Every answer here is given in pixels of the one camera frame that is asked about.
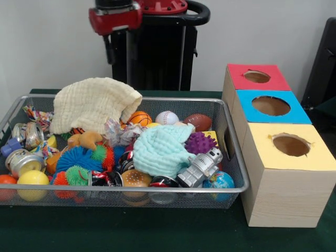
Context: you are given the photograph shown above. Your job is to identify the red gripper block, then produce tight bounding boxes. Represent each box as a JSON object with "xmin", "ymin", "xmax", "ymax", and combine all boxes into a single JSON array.
[{"xmin": 88, "ymin": 2, "xmax": 144, "ymax": 65}]

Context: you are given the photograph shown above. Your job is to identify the cream waffle cloth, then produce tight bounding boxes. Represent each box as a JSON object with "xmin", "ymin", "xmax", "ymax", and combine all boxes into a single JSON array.
[{"xmin": 49, "ymin": 77, "xmax": 143, "ymax": 134}]

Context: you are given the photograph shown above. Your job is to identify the mint green waffle cloth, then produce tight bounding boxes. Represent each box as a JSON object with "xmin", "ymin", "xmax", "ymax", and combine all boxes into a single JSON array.
[{"xmin": 132, "ymin": 122, "xmax": 197, "ymax": 179}]

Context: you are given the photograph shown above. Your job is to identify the wooden box three holes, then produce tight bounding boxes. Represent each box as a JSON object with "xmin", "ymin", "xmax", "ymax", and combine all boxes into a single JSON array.
[{"xmin": 221, "ymin": 64, "xmax": 336, "ymax": 228}]

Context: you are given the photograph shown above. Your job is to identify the small orange basketball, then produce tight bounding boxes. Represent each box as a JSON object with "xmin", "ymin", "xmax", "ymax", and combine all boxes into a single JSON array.
[{"xmin": 128, "ymin": 111, "xmax": 153, "ymax": 127}]

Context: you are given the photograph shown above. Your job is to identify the small white baseball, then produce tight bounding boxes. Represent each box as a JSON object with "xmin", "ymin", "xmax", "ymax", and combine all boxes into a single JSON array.
[{"xmin": 155, "ymin": 110, "xmax": 180, "ymax": 125}]

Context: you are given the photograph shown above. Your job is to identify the small brown football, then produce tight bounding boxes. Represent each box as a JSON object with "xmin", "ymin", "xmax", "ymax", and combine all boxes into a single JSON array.
[{"xmin": 183, "ymin": 113, "xmax": 213, "ymax": 132}]

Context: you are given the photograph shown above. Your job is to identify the blue spiky rubber ball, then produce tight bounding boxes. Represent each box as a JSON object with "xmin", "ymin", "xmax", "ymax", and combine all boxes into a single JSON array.
[{"xmin": 55, "ymin": 146, "xmax": 103, "ymax": 174}]

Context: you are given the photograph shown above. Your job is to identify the purple spiky ball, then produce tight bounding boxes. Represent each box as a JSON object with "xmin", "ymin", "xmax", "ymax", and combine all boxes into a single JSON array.
[{"xmin": 184, "ymin": 131, "xmax": 217, "ymax": 155}]

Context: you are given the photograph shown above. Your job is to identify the silver toy robot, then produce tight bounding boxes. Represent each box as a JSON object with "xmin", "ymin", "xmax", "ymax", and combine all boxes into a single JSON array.
[{"xmin": 175, "ymin": 146, "xmax": 223, "ymax": 188}]

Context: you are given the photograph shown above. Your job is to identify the smooth yellow ball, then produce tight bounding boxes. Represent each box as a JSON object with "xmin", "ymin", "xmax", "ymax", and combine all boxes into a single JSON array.
[{"xmin": 17, "ymin": 170, "xmax": 50, "ymax": 202}]

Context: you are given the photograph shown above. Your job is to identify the blue globe ball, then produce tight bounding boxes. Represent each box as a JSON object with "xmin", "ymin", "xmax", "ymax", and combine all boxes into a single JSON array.
[{"xmin": 202, "ymin": 170, "xmax": 236, "ymax": 202}]

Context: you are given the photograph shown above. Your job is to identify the dark green table cloth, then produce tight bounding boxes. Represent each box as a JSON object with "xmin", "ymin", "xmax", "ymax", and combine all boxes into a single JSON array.
[{"xmin": 0, "ymin": 88, "xmax": 336, "ymax": 252}]

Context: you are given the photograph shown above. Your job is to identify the black office chair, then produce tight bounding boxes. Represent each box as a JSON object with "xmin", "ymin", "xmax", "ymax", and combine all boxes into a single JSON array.
[{"xmin": 301, "ymin": 17, "xmax": 336, "ymax": 106}]

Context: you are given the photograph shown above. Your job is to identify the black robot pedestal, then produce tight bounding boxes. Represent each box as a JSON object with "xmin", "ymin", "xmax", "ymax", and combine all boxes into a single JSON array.
[{"xmin": 110, "ymin": 0, "xmax": 211, "ymax": 91}]

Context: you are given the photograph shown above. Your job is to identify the shallow wire mesh bin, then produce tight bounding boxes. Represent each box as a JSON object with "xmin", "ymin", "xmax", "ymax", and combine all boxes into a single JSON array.
[{"xmin": 0, "ymin": 93, "xmax": 250, "ymax": 209}]

